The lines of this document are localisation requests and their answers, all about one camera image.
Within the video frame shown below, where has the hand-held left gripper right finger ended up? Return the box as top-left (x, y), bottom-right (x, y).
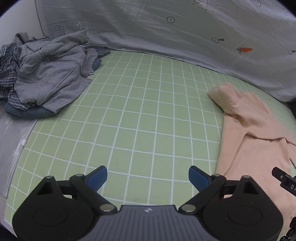
top-left (179, 165), bottom-right (264, 214)

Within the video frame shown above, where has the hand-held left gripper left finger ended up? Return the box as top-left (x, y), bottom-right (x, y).
top-left (36, 165), bottom-right (117, 214)

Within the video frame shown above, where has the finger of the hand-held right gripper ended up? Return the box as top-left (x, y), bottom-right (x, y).
top-left (272, 166), bottom-right (296, 193)

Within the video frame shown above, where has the beige long-sleeve top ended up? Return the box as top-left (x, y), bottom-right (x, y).
top-left (207, 83), bottom-right (296, 200)

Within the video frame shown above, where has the green checked bed sheet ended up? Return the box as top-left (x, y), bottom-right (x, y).
top-left (5, 50), bottom-right (296, 230)

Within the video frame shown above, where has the clear plastic sheet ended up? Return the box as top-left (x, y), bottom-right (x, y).
top-left (0, 115), bottom-right (38, 197)

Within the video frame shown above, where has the blue knit sweater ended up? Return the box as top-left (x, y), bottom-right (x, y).
top-left (5, 57), bottom-right (102, 119)

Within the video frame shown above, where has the grey zip hoodie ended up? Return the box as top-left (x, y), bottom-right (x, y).
top-left (13, 30), bottom-right (99, 113)

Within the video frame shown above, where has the dark checked shirt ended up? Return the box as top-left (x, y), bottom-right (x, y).
top-left (0, 43), bottom-right (111, 110)

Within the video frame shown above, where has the grey carrot-print sheet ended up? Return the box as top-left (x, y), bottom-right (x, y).
top-left (35, 0), bottom-right (296, 103)

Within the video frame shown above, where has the white board panel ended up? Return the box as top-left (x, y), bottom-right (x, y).
top-left (0, 11), bottom-right (45, 50)

